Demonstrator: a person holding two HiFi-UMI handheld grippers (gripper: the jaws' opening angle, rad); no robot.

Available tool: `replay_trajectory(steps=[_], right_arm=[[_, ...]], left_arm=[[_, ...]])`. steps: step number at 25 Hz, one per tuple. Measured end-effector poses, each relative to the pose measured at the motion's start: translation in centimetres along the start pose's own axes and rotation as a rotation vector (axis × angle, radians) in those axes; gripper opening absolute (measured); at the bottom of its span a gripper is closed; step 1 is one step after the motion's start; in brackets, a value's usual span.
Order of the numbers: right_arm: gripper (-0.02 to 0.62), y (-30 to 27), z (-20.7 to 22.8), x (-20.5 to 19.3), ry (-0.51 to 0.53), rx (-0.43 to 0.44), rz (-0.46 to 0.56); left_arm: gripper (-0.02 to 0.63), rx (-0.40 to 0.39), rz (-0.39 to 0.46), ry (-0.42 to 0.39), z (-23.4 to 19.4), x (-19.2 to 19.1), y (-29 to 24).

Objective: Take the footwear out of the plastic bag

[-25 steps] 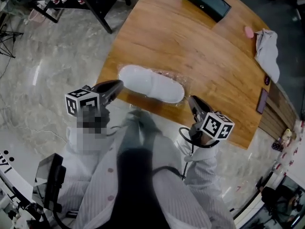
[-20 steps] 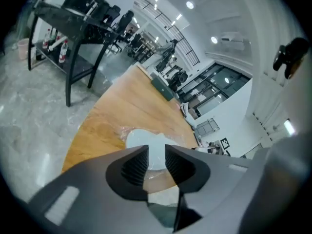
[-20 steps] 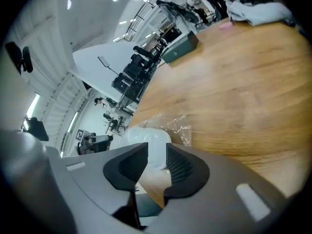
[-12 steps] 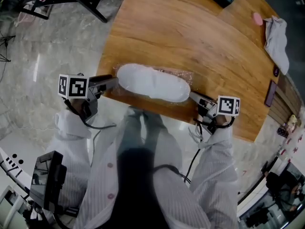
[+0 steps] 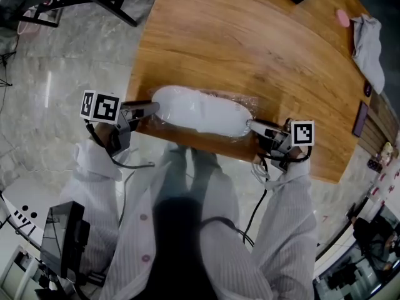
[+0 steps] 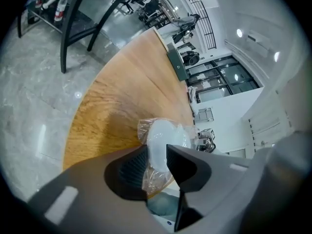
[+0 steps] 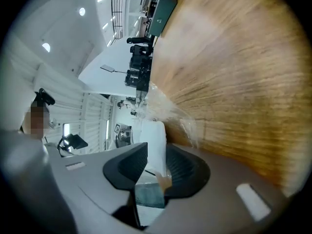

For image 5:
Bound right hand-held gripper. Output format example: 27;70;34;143
246;119;315;173

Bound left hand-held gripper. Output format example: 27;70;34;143
79;89;161;157

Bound clear plastic bag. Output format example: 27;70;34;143
146;85;261;144

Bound white slipper footwear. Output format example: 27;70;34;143
151;85;253;138

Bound person's right forearm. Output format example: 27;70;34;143
249;154;319;300

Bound person's left forearm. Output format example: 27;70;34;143
58;129;133;264

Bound dark purple phone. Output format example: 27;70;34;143
352;101;370;138

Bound person's legs in dark trousers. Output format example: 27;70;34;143
131;145;229;300

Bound wooden slatted panel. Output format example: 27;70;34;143
357;91;400;159

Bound grey folded cloth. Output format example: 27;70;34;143
351;13;386;95

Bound person's white coat torso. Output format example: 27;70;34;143
99;142;273;300

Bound pink round object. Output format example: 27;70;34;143
335;8;351;28

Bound pink basket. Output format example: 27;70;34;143
16;9;42;36

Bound black tripod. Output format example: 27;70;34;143
0;51;17;88

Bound black boxy device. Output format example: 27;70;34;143
39;201;92;279

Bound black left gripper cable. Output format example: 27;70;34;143
83;119;156;170

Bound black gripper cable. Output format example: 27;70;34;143
83;119;156;170
242;144;313;248

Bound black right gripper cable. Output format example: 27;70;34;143
242;144;313;248

